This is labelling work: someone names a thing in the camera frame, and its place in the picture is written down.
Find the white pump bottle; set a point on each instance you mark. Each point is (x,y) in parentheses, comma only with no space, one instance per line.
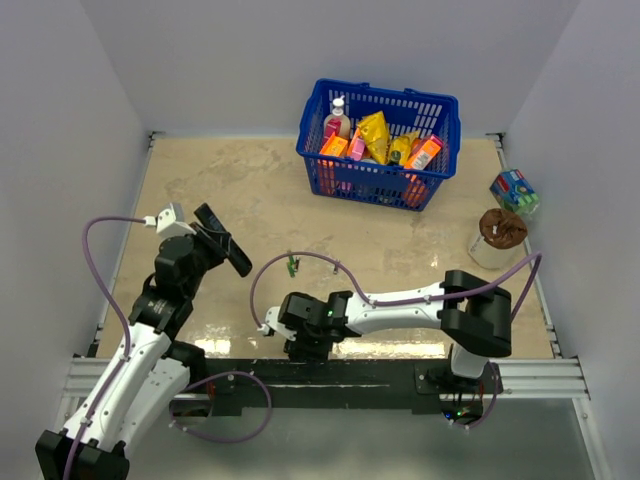
(337,121)

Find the brown lidded white cup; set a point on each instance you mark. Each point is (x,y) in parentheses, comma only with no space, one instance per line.
(497,237)

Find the blue plastic basket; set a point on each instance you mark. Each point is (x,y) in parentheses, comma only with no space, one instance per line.
(366,181)

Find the orange pink box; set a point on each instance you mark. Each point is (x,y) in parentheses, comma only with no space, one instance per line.
(335,146)

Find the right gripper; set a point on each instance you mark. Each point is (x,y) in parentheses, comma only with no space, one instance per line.
(299,347)

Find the blue green sponge pack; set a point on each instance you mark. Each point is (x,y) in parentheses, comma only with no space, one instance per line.
(513,193)

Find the black remote control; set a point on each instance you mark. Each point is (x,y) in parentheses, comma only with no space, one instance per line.
(224,239)

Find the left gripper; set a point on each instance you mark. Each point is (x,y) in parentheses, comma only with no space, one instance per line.
(216,242)

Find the black base frame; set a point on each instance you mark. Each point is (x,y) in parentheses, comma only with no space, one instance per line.
(419,386)

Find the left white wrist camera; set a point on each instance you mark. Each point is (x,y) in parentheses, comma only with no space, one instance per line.
(169,222)

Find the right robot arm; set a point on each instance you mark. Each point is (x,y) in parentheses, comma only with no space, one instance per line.
(474,315)

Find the orange carton box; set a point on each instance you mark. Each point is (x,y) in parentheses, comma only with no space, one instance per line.
(424,152)

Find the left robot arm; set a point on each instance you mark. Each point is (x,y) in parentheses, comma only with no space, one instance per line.
(149,368)

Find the yellow green bag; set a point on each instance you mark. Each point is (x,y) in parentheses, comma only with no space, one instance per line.
(401,147)

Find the green battery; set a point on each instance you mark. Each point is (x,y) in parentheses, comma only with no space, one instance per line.
(293,262)

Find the yellow snack bag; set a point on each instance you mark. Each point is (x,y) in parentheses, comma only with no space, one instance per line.
(374,130)

